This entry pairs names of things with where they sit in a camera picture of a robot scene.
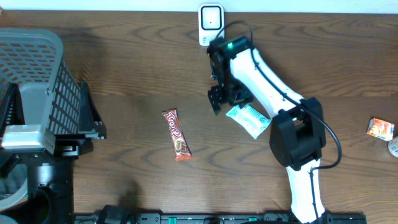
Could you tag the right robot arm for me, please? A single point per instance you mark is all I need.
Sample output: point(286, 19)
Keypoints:
point(297, 135)

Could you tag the red Top chocolate bar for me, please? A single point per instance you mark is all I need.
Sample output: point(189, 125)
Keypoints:
point(182, 151)

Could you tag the grey plastic basket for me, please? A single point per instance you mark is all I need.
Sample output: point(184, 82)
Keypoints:
point(33, 59)

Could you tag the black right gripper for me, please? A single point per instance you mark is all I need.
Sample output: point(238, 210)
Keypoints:
point(214, 94)

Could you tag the mint green wipes pack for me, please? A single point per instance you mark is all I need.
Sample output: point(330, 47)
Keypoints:
point(250, 119)

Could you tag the green lid jar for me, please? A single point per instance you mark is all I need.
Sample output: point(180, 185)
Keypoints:
point(393, 146)

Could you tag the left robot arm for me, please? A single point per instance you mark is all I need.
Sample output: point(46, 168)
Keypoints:
point(46, 196)

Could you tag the white barcode scanner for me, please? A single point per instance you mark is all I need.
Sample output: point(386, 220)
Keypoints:
point(210, 22)

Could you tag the orange snack packet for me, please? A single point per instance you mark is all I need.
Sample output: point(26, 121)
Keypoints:
point(380, 129)

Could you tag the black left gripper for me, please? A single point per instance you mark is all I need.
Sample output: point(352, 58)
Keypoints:
point(71, 149)

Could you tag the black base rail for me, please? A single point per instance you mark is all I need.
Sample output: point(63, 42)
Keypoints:
point(115, 214)

